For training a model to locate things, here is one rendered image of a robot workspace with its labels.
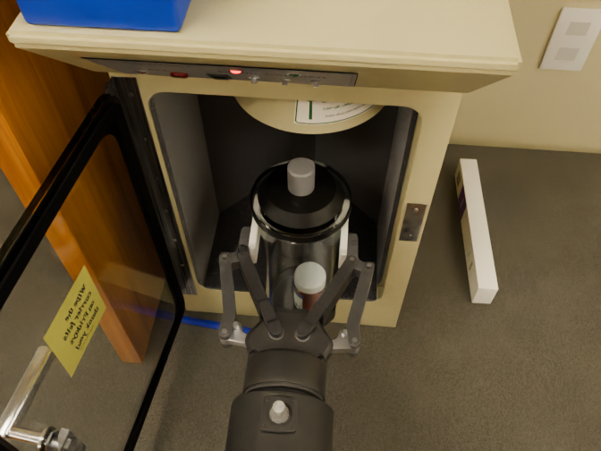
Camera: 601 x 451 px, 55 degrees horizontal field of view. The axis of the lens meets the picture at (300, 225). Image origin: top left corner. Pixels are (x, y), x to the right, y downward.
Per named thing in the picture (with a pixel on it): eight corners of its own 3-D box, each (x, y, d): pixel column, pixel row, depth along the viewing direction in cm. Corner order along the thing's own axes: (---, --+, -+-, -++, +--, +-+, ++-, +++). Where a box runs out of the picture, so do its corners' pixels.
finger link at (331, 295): (292, 331, 54) (304, 338, 54) (350, 249, 60) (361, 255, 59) (292, 349, 57) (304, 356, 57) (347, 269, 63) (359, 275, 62)
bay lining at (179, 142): (227, 161, 97) (197, -44, 68) (381, 171, 95) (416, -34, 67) (198, 286, 82) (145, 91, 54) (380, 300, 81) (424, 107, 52)
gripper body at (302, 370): (332, 391, 49) (336, 296, 54) (232, 384, 49) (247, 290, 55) (328, 421, 55) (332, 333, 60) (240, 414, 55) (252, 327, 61)
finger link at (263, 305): (286, 349, 57) (274, 353, 57) (248, 262, 63) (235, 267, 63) (286, 330, 54) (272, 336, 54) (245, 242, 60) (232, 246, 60)
